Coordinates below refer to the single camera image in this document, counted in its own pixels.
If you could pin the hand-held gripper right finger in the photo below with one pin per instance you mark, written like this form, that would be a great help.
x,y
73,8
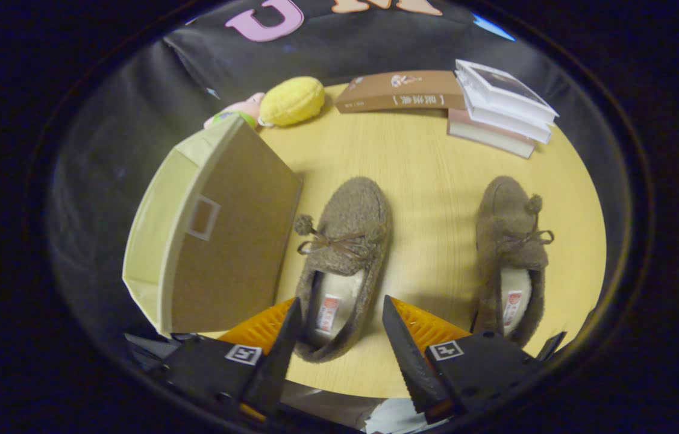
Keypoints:
x,y
405,355

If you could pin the brown hardcover book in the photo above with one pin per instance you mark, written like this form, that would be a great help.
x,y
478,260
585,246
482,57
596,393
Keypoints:
x,y
399,90

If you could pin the white book with portrait cover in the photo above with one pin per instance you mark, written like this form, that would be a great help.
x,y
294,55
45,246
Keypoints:
x,y
505,84

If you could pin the yellow plush ball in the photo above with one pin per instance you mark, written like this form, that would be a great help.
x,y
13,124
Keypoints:
x,y
291,101

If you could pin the pink star plush toy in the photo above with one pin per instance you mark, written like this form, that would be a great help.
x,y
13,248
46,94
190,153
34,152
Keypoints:
x,y
237,111

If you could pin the tan fabric storage box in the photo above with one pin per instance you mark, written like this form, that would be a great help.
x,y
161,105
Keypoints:
x,y
237,241

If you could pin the brown fuzzy slipper shoe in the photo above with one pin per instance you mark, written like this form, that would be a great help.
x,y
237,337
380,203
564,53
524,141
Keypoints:
x,y
505,217
351,217

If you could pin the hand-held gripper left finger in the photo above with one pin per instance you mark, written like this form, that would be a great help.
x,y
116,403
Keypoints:
x,y
276,361

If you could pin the pinkish brown book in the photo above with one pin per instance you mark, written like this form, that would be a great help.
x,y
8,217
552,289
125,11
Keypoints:
x,y
484,138

